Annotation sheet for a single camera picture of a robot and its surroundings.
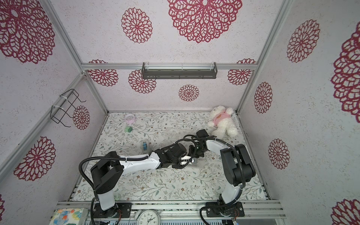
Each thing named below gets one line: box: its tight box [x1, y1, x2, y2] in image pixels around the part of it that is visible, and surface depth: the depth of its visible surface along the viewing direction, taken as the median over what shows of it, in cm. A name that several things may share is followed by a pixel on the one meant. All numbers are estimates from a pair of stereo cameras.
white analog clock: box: [137, 210, 161, 225], surface depth 69 cm
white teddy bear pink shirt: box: [207, 105, 238, 140], surface depth 106 cm
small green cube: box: [124, 126, 133, 133], surface depth 109 cm
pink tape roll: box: [124, 113, 136, 125], surface depth 115 cm
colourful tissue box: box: [48, 207, 90, 225], surface depth 69 cm
